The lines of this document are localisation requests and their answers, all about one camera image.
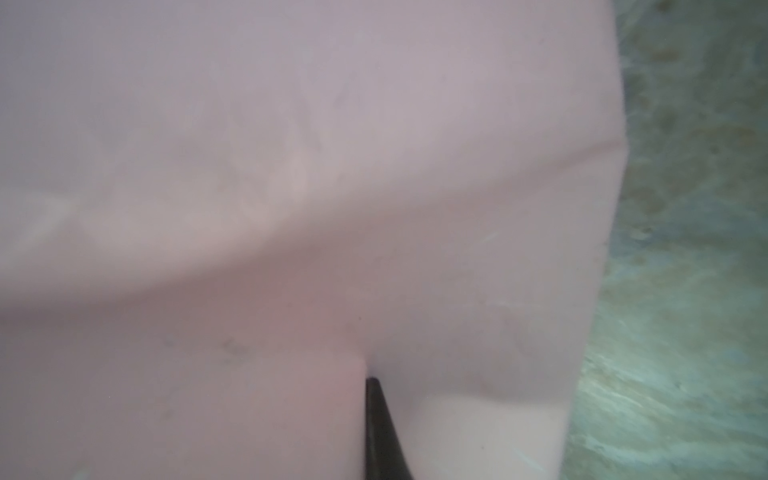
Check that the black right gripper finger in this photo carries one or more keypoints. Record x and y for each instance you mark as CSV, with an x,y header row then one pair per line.
x,y
384,458

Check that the purple pink wrapping paper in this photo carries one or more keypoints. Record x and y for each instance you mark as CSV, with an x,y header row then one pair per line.
x,y
219,218

